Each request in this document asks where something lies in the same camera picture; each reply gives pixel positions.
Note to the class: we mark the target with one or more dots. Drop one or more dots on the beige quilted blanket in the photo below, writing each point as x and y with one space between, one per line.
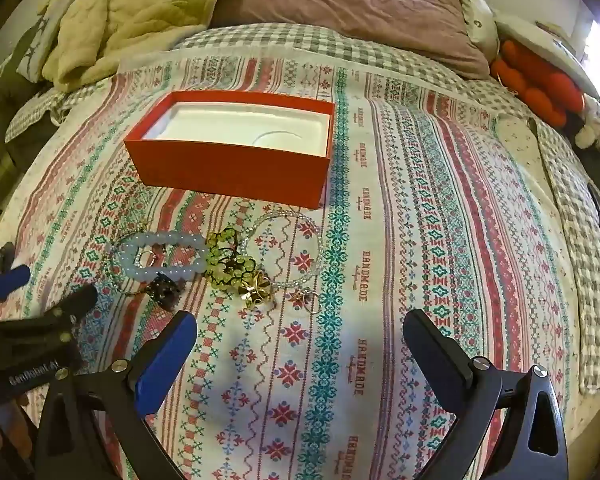
145 15

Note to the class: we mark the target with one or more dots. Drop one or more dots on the white pillow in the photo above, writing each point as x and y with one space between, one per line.
540 35

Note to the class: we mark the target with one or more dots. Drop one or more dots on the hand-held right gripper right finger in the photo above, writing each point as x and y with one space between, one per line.
435 347

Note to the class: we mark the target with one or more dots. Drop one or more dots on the red jewelry box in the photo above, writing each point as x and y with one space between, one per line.
230 175

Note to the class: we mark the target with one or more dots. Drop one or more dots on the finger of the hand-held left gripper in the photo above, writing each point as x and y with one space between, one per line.
60 310
10 280

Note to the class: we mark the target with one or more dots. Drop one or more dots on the printed striped blanket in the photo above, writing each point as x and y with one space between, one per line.
405 260

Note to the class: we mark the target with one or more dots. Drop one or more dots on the orange plush toy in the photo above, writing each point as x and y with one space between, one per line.
540 85

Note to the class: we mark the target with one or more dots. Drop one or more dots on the grey patterned cloth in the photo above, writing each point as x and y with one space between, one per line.
35 45

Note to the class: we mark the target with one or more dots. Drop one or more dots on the mauve pillow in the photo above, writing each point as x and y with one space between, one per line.
355 0

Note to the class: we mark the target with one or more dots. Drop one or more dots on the white plush cushion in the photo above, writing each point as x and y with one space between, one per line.
477 20

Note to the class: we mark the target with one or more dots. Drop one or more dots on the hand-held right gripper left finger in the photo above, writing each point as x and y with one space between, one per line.
165 355

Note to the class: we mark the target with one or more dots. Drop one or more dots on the small floral cloth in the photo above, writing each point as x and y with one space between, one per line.
517 140

